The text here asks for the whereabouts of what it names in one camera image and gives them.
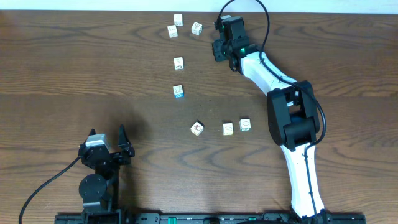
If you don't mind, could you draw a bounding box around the wooden block blue side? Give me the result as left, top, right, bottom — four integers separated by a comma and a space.
173, 85, 184, 98

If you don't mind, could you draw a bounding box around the wooden block red picture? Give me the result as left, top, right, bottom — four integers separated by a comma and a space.
190, 121, 204, 136

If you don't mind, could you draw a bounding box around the wooden block teal side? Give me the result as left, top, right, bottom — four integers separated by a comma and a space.
239, 118, 251, 131

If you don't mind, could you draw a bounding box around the plain cream wooden block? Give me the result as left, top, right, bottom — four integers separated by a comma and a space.
223, 123, 234, 136

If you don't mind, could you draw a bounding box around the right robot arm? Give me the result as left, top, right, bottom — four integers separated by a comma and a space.
212, 37, 324, 220

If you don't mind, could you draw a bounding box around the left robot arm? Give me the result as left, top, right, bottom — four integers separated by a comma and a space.
78, 125, 135, 223

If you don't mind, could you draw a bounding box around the wooden block number three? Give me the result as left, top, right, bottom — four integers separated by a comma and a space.
191, 22, 203, 35

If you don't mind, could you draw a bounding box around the wooden block yellow side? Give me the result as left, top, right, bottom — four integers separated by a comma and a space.
174, 57, 184, 70

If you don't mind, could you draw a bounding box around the wooden block red side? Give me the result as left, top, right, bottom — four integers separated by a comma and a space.
167, 25, 178, 38

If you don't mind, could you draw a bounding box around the wooden block top back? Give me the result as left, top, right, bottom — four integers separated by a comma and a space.
174, 14, 183, 27

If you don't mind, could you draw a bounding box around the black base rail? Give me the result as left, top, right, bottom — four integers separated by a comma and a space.
54, 212, 366, 224

